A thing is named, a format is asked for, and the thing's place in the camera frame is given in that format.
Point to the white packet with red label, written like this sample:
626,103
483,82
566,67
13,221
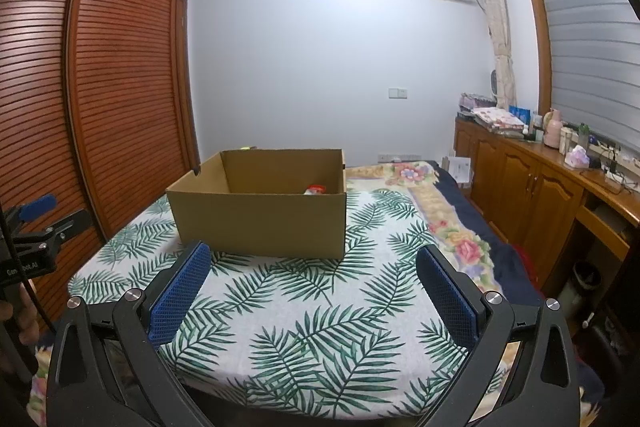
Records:
315,190

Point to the grey trash bin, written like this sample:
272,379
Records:
580,287

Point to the small desk fan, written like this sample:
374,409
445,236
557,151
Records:
494,84

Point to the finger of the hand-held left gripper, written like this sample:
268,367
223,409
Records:
70,221
37,204

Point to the navy bed sheet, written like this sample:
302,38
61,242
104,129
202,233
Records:
510,267

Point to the grey window blind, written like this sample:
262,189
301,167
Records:
590,32

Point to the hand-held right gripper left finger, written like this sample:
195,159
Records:
182,292

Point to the floral folded cloth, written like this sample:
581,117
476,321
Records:
497,119

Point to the beige floral curtain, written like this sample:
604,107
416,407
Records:
497,17

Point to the brown louvered wardrobe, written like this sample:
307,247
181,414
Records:
125,82

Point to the purple folded cloth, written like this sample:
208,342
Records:
475,101

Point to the purple tissue pack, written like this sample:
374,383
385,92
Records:
578,157

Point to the pink thermos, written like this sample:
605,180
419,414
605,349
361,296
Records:
553,132

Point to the floral blanket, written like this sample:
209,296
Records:
450,227

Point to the leaf print table cloth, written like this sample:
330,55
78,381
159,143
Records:
300,307

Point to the white carton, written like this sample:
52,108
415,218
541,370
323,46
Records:
460,169

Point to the person's left hand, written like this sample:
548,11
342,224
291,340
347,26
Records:
25,327

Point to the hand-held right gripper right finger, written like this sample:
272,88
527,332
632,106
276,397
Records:
447,299

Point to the white wall switch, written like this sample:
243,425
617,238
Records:
397,93

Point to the white power strip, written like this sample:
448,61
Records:
620,171

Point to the blue box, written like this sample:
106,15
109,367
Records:
520,114

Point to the brown cardboard box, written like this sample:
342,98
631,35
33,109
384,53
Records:
260,227

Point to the wooden cabinet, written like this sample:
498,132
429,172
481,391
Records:
520,187

